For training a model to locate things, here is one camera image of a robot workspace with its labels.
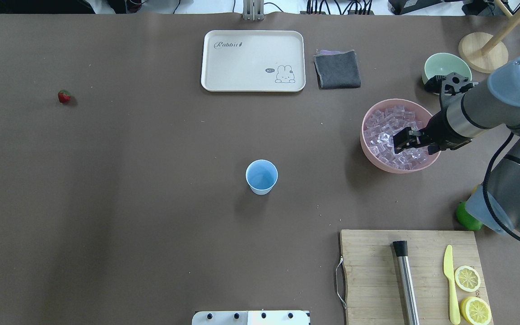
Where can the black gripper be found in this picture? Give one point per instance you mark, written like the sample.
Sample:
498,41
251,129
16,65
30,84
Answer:
437,131

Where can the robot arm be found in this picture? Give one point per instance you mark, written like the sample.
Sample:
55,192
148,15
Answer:
468,110

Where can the pile of clear ice cubes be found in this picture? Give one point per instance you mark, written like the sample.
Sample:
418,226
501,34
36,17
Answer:
379,129

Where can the wooden cup stand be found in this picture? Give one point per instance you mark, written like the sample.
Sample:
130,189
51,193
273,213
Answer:
484,52

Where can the light blue cup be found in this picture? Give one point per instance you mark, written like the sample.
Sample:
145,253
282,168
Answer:
261,176

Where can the pink bowl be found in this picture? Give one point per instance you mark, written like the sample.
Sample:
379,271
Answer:
424,116

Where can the green ceramic bowl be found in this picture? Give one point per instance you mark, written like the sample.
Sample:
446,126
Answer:
442,64

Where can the green lime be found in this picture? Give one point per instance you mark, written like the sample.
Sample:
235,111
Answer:
465,219

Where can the grey folded cloth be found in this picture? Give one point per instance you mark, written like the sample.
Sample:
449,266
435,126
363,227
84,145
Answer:
337,69

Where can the lemon half upper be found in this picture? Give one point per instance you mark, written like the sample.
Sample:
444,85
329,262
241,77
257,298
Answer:
467,278

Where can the lemon half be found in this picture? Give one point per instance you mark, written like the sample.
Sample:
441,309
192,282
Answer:
467,278
476,311

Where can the bamboo cutting board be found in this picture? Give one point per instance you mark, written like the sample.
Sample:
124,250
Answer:
373,291

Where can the steel muddler black tip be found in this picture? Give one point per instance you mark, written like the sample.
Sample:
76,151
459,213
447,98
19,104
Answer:
406,280

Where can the lemon half lower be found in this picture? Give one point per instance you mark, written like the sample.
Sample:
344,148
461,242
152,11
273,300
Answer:
476,311

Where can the cream rabbit tray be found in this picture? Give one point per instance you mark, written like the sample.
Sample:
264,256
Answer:
253,61

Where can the red strawberry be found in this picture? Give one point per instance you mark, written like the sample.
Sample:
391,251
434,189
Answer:
64,96

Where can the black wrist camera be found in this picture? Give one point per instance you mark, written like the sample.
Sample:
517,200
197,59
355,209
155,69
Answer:
450,88

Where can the aluminium frame post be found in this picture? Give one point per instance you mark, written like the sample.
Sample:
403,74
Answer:
253,10

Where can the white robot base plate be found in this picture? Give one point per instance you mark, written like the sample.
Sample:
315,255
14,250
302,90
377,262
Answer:
252,317

